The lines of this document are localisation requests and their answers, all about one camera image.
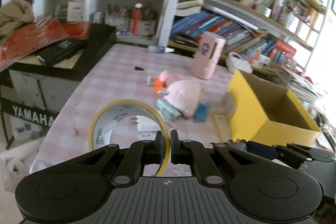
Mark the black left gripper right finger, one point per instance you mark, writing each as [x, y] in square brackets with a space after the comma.
[197, 157]

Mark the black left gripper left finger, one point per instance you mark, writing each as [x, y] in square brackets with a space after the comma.
[136, 157]

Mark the mint green small case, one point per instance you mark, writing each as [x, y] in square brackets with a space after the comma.
[168, 110]

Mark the yellow-edged clear tape roll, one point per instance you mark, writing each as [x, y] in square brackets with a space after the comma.
[108, 118]

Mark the pink plush toy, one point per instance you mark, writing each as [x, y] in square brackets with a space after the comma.
[184, 95]

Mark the white power adapter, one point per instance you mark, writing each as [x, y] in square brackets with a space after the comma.
[145, 124]

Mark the blue small pouch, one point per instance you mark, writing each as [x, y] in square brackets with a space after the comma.
[202, 112]

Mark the cartoon placemat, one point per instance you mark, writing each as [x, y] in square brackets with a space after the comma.
[221, 126]

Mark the small pink orange toy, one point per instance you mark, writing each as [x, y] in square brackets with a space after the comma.
[164, 80]

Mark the stack of newspapers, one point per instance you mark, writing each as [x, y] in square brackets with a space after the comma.
[301, 87]

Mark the yellow cardboard box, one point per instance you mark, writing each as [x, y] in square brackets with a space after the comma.
[268, 113]

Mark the small black clip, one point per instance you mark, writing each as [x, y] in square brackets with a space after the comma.
[138, 68]

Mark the white woven small bag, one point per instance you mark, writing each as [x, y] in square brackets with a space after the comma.
[236, 62]

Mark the pink cylindrical container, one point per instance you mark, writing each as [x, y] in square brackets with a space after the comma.
[207, 55]

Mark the black Yamaha keyboard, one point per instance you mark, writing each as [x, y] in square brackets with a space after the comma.
[33, 95]

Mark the row of books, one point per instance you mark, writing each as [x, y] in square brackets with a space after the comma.
[238, 38]

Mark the red tassel ornament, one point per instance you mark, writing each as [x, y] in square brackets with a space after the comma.
[136, 16]

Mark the black rectangular box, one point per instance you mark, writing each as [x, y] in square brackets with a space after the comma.
[60, 51]

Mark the white pen holder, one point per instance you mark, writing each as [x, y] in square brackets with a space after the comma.
[120, 23]

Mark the red paper sheets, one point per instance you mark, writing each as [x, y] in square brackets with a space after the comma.
[35, 36]

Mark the beige cloth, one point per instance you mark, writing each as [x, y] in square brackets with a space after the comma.
[15, 14]

